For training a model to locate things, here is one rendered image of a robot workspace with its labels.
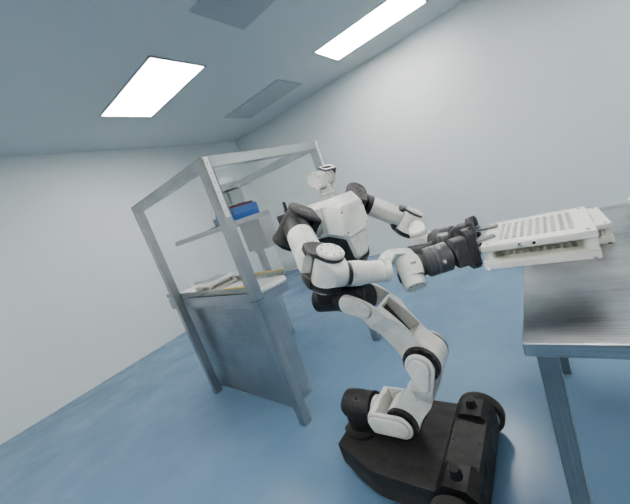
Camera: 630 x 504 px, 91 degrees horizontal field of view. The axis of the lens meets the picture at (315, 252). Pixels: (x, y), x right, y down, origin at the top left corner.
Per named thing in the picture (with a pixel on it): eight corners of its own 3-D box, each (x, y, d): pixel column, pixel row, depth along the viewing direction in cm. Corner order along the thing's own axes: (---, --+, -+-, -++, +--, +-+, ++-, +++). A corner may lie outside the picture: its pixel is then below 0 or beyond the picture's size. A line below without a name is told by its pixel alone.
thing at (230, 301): (289, 288, 209) (284, 275, 208) (258, 308, 189) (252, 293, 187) (200, 295, 298) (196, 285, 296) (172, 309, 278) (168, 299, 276)
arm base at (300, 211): (284, 255, 103) (266, 236, 109) (309, 255, 114) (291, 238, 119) (305, 218, 98) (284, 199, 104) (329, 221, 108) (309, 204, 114)
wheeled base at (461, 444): (334, 489, 142) (310, 428, 137) (378, 408, 182) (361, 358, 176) (489, 550, 103) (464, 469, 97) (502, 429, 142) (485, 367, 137)
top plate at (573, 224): (481, 253, 86) (479, 246, 85) (491, 229, 105) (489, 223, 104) (599, 237, 71) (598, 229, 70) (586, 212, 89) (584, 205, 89)
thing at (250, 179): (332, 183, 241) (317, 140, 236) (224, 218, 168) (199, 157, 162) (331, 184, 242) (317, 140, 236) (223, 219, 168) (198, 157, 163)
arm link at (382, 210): (406, 232, 150) (364, 216, 148) (419, 208, 145) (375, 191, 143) (411, 241, 139) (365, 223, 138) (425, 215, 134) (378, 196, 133)
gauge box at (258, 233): (280, 242, 204) (270, 213, 200) (269, 247, 196) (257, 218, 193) (260, 247, 219) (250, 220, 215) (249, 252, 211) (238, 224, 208)
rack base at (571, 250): (485, 270, 87) (483, 262, 86) (494, 243, 105) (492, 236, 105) (603, 257, 72) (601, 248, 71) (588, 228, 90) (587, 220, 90)
